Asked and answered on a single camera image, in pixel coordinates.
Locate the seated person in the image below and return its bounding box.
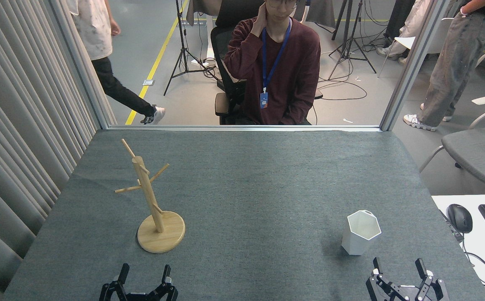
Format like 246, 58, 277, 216
224, 0, 321, 125

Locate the beige pleated curtain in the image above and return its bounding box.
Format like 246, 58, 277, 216
0, 0, 117, 301

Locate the blue lanyard with badge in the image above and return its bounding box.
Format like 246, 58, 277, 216
260, 19, 292, 110

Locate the white plastic chair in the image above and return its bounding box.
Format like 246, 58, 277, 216
378, 18, 454, 78

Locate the standing person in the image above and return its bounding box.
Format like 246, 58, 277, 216
404, 0, 485, 132

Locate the silver frame rail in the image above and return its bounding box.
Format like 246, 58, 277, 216
108, 125, 383, 133

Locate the white desk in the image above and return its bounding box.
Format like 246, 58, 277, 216
432, 194, 485, 301

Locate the black slim device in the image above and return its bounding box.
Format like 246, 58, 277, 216
439, 209, 464, 242

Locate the black tripod stand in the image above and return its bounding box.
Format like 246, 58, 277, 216
328, 0, 377, 80
164, 0, 218, 96

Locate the black computer mouse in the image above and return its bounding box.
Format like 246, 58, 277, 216
446, 204, 473, 234

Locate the seated person's right hand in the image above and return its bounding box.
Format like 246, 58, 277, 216
251, 0, 268, 36

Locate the person in white clothes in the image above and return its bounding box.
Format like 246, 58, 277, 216
377, 0, 435, 64

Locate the white hexagonal cup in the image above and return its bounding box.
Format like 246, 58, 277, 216
341, 210, 382, 255

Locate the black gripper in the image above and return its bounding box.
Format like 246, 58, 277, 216
99, 263, 179, 301
366, 257, 449, 301

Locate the grey padded chair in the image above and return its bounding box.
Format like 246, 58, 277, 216
419, 95, 485, 194

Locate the walking person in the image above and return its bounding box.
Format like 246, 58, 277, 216
66, 0, 166, 125

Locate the silver frame post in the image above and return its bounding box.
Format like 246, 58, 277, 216
380, 0, 452, 132
48, 0, 111, 129

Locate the wooden cup rack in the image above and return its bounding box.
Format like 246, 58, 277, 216
114, 138, 186, 254

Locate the black office chair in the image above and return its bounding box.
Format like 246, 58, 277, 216
210, 0, 323, 125

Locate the black floor cable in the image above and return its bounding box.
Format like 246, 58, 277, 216
315, 63, 368, 102

